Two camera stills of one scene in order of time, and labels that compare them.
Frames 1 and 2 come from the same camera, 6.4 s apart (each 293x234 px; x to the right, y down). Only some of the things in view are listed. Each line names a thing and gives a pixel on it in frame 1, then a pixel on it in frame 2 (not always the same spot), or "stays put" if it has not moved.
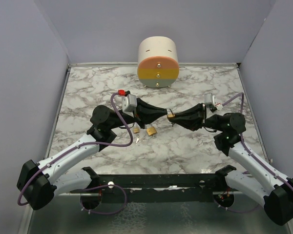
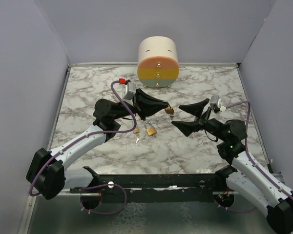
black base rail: x=186 y=187 stays put
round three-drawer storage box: x=158 y=66 stays put
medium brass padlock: x=151 y=130 stays put
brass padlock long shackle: x=166 y=111 to x=168 y=104
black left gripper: x=145 y=113 to x=146 y=105
